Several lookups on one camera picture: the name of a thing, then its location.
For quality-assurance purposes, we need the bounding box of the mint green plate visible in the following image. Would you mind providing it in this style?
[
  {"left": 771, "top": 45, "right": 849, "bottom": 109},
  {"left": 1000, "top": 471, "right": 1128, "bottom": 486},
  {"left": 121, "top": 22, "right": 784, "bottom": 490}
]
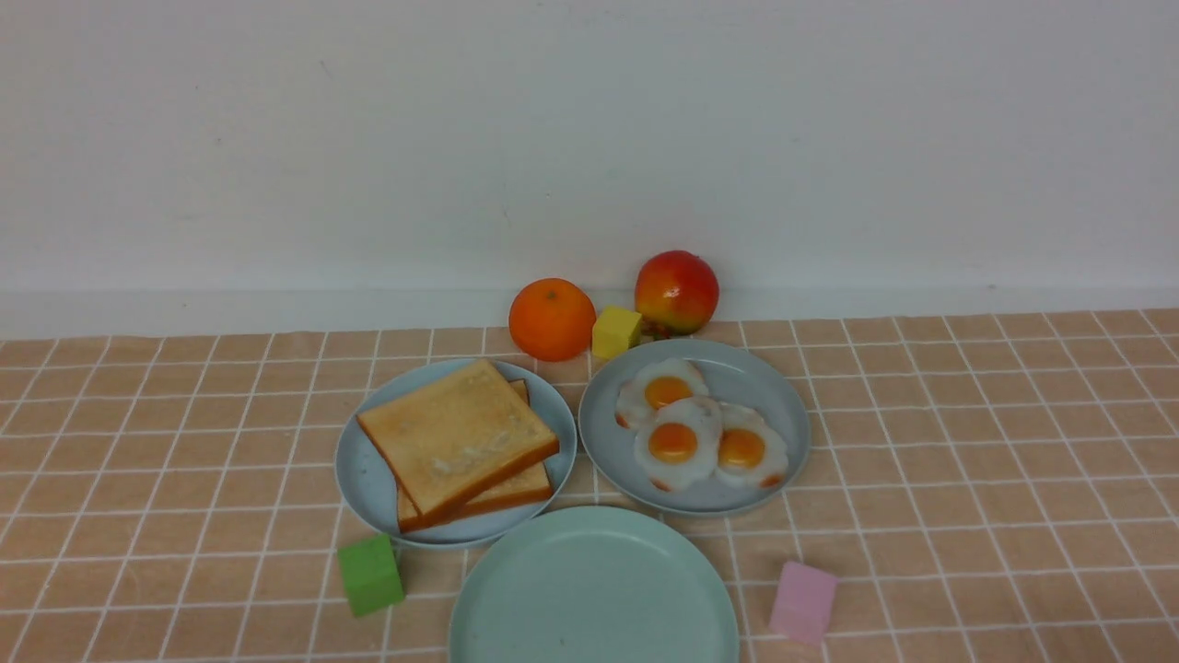
[{"left": 448, "top": 506, "right": 740, "bottom": 662}]

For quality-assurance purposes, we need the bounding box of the orange fruit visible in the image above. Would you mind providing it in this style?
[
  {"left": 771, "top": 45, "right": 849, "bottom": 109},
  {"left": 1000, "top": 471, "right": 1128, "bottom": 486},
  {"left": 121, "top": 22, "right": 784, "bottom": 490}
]
[{"left": 507, "top": 277, "right": 597, "bottom": 365}]

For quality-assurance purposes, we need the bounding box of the checkered peach tablecloth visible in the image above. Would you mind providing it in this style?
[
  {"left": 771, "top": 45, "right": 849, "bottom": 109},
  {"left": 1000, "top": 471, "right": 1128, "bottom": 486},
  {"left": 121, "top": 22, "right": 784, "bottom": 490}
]
[{"left": 1, "top": 309, "right": 1178, "bottom": 662}]

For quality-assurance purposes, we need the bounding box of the pink cube block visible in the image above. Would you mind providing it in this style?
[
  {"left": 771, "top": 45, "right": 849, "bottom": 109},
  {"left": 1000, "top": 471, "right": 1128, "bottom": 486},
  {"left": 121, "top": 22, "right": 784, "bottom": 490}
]
[{"left": 769, "top": 562, "right": 839, "bottom": 646}]

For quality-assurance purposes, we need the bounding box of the yellow cube block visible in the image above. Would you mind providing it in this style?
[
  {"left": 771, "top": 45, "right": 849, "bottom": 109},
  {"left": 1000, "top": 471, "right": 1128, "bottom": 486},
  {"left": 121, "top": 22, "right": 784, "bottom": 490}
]
[{"left": 590, "top": 306, "right": 643, "bottom": 360}]

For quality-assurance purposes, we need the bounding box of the fried egg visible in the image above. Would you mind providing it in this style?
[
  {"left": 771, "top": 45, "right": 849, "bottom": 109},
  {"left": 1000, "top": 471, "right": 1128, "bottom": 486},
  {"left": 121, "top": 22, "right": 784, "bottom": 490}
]
[
  {"left": 714, "top": 401, "right": 790, "bottom": 488},
  {"left": 614, "top": 357, "right": 710, "bottom": 429},
  {"left": 633, "top": 396, "right": 723, "bottom": 494}
]

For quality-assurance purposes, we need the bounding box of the toast slice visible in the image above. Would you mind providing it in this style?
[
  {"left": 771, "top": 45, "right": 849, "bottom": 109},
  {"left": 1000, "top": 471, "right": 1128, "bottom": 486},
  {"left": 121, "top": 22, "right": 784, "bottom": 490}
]
[
  {"left": 356, "top": 357, "right": 561, "bottom": 519},
  {"left": 396, "top": 378, "right": 554, "bottom": 534}
]

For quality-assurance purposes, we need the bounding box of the light blue plate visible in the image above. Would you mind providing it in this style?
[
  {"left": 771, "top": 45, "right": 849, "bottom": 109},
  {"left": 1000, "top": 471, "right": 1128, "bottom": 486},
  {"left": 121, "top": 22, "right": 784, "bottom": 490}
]
[{"left": 335, "top": 360, "right": 578, "bottom": 549}]

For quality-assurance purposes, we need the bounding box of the grey blue plate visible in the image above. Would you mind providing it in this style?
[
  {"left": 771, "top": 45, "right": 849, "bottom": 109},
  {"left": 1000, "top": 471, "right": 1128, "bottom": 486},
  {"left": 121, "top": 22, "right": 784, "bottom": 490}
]
[{"left": 578, "top": 339, "right": 811, "bottom": 518}]

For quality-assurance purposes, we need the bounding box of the green cube block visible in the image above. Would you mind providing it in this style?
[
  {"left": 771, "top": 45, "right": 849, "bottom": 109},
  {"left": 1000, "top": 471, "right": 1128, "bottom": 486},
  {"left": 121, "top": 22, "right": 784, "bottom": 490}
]
[{"left": 337, "top": 533, "right": 407, "bottom": 618}]

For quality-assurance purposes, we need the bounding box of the red yellow apple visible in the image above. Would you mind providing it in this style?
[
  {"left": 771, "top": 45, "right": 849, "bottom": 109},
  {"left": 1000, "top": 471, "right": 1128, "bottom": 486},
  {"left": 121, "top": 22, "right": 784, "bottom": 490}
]
[{"left": 633, "top": 250, "right": 720, "bottom": 339}]

